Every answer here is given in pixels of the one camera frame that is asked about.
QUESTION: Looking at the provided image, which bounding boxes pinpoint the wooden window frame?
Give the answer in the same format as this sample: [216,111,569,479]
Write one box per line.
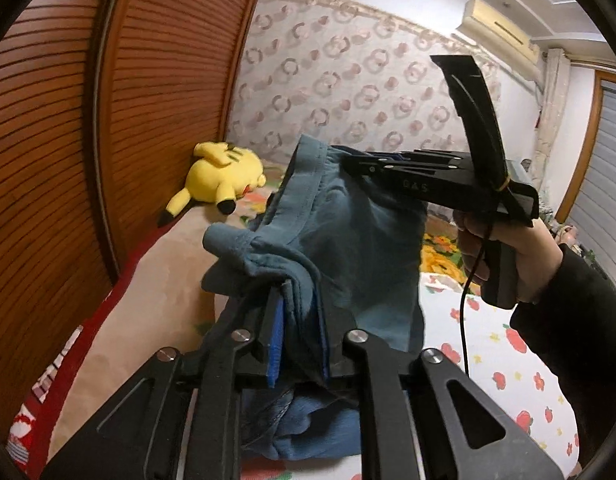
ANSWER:
[558,71,611,223]

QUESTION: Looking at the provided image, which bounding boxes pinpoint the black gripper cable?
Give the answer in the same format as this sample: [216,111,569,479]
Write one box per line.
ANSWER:
[459,222,493,378]

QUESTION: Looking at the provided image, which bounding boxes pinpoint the person's right forearm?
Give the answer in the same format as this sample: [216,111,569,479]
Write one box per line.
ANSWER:
[508,242,616,480]

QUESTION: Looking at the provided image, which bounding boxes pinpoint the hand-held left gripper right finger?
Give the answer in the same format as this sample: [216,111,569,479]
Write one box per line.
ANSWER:
[315,305,563,480]

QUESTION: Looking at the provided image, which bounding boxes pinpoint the yellow plush toy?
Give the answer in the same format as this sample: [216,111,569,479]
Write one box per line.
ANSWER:
[158,141,267,227]

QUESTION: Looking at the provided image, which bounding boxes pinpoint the strawberry print bed sheet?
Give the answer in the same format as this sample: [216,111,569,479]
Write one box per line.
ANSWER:
[238,275,581,480]

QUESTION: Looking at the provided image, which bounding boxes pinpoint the grey window blind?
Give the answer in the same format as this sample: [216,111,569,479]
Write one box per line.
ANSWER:
[568,85,616,281]

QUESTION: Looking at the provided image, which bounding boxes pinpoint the red patterned blanket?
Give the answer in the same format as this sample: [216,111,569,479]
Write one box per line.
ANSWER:
[5,240,156,467]

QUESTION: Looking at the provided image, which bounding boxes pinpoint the white lace curtain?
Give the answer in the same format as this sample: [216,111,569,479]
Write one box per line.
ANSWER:
[532,49,571,211]

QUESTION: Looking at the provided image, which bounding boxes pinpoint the circle print curtain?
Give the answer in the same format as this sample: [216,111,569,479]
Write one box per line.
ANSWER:
[228,0,503,171]

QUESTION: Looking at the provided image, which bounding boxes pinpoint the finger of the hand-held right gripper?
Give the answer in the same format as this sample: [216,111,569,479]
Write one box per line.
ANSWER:
[338,157,461,183]
[364,149,469,167]

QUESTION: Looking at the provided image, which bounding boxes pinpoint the white air conditioner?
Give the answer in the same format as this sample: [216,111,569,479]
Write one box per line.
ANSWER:
[455,0,541,81]

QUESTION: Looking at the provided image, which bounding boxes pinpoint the wooden louvered wardrobe door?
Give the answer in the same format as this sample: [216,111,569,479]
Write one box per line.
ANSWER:
[0,0,116,441]
[95,0,272,273]

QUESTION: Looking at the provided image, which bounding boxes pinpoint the folded blue denim jeans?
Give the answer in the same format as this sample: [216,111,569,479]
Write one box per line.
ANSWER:
[240,380,363,461]

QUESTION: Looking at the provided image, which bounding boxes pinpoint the teal pants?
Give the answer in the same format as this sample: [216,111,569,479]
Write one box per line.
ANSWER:
[202,133,429,386]

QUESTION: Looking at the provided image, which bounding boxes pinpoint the person's right hand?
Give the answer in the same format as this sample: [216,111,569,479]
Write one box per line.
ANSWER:
[452,207,563,307]

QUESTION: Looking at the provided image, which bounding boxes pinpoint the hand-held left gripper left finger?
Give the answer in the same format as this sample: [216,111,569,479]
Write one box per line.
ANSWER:
[40,280,293,480]

